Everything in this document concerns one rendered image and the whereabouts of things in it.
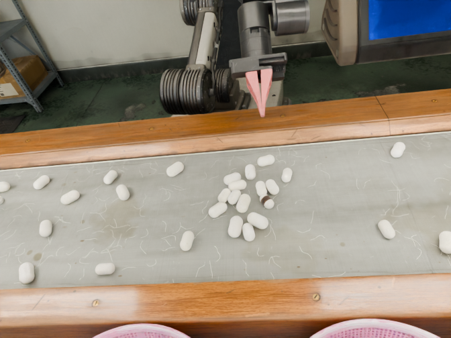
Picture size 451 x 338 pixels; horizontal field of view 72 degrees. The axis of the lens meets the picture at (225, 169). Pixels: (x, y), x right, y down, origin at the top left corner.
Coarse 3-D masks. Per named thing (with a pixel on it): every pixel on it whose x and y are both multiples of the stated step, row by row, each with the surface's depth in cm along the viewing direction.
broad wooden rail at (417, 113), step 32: (384, 96) 68; (416, 96) 66; (448, 96) 65; (64, 128) 77; (96, 128) 75; (128, 128) 73; (160, 128) 71; (192, 128) 70; (224, 128) 68; (256, 128) 66; (288, 128) 65; (320, 128) 64; (352, 128) 63; (384, 128) 62; (416, 128) 62; (448, 128) 61; (0, 160) 72; (32, 160) 72; (64, 160) 71; (96, 160) 70
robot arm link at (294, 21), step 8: (248, 0) 57; (256, 0) 57; (264, 0) 57; (272, 0) 57; (280, 0) 56; (288, 0) 56; (296, 0) 56; (304, 0) 55; (280, 8) 55; (288, 8) 55; (296, 8) 55; (304, 8) 55; (280, 16) 55; (288, 16) 55; (296, 16) 55; (304, 16) 55; (280, 24) 55; (288, 24) 55; (296, 24) 55; (304, 24) 56; (280, 32) 57; (288, 32) 57; (296, 32) 57; (304, 32) 57
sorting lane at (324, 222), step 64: (0, 192) 67; (64, 192) 64; (192, 192) 59; (256, 192) 57; (320, 192) 55; (384, 192) 53; (448, 192) 51; (0, 256) 55; (64, 256) 53; (128, 256) 51; (192, 256) 49; (256, 256) 48; (320, 256) 46; (384, 256) 45; (448, 256) 44
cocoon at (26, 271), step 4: (24, 264) 50; (28, 264) 50; (32, 264) 51; (20, 268) 50; (24, 268) 50; (28, 268) 50; (32, 268) 50; (20, 272) 49; (24, 272) 49; (28, 272) 49; (32, 272) 50; (20, 276) 49; (24, 276) 49; (28, 276) 49; (32, 276) 49; (20, 280) 49; (24, 280) 49; (28, 280) 49; (32, 280) 50
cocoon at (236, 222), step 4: (236, 216) 51; (232, 220) 51; (236, 220) 50; (240, 220) 51; (232, 224) 50; (236, 224) 50; (240, 224) 50; (228, 228) 50; (232, 228) 50; (236, 228) 49; (240, 228) 50; (228, 232) 50; (232, 232) 49; (236, 232) 49; (240, 232) 50; (232, 236) 50; (236, 236) 50
